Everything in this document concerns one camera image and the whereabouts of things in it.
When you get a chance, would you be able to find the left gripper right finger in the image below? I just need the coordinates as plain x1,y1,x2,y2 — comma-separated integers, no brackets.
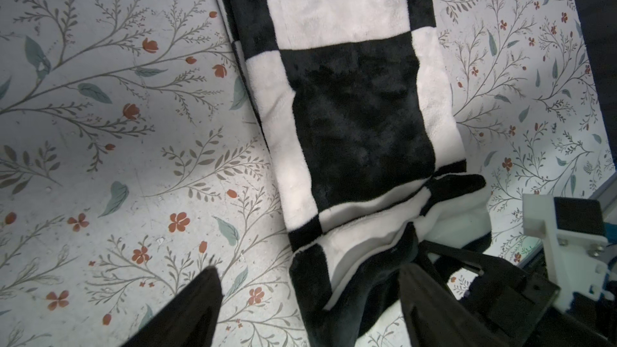
398,263,505,347

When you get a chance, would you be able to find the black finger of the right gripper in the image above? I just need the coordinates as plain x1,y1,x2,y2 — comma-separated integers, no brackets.
416,240,485,275

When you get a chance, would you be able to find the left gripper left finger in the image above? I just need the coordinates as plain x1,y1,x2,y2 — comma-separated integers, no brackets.
124,266,223,347

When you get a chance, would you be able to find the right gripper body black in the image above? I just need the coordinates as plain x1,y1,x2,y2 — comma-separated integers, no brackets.
460,255,607,346

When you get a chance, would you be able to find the black white checkered pillowcase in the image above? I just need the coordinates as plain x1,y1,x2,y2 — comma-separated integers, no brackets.
218,0,492,346

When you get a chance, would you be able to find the floral patterned table mat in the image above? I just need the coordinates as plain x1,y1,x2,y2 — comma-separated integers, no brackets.
1,0,616,346

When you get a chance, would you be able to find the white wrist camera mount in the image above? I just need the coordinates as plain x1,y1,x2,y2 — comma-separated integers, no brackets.
522,194,616,313

